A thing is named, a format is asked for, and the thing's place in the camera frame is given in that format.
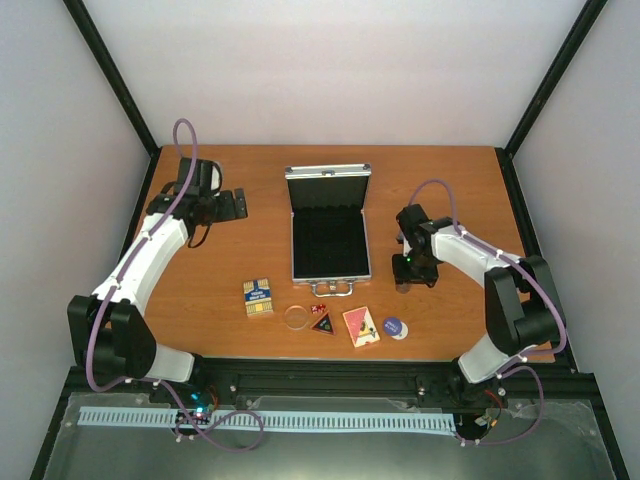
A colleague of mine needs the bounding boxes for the red yellow card deck box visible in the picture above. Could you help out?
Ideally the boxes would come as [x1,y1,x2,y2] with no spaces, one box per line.
[342,306,380,348]

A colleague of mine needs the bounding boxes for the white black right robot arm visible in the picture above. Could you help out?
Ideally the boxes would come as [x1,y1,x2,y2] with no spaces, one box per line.
[392,204,567,404]

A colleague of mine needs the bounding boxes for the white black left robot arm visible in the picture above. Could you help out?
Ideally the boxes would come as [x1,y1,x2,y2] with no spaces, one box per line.
[67,158,248,403]

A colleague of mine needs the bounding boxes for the purple round blind button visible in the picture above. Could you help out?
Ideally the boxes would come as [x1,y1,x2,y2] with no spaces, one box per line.
[383,317,403,336]

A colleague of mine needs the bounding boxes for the white round button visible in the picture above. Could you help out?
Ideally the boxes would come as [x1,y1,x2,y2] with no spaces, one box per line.
[389,321,408,340]

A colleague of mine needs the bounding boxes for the blue gold card deck box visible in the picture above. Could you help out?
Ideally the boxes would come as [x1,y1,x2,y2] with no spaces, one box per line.
[243,278,274,317]

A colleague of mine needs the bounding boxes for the aluminium poker case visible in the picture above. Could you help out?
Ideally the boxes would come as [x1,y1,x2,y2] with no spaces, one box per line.
[284,163,372,298]

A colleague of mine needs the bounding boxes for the red black triangular chip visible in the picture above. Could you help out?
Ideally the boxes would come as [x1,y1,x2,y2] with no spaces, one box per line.
[310,311,336,335]

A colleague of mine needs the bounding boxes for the clear round dealer button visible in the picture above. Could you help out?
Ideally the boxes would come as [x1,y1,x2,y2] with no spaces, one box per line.
[284,305,310,331]

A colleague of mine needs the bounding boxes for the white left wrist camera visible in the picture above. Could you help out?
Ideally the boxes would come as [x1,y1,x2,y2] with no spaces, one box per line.
[210,161,223,195]

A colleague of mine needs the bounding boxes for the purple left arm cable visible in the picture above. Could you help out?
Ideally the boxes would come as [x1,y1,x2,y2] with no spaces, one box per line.
[85,118,266,452]

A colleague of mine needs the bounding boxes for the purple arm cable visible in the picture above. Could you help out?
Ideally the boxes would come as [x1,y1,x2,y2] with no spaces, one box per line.
[405,178,569,447]
[85,118,266,452]

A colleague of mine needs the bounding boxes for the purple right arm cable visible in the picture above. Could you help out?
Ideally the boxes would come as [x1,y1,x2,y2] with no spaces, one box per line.
[405,178,569,447]

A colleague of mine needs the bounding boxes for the light blue cable duct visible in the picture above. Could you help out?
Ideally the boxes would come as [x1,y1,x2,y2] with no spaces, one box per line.
[77,406,456,436]

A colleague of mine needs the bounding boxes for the black aluminium frame rail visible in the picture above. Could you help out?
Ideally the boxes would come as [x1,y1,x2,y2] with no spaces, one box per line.
[62,355,599,416]

